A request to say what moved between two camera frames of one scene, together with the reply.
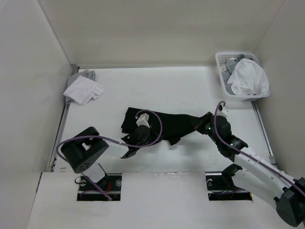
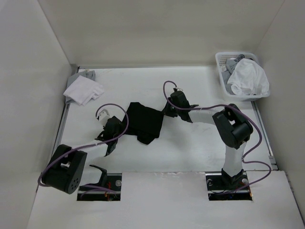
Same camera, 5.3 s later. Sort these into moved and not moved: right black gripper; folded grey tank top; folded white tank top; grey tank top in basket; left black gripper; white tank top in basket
Moved: left black gripper; right black gripper
Not moved: white tank top in basket; grey tank top in basket; folded white tank top; folded grey tank top
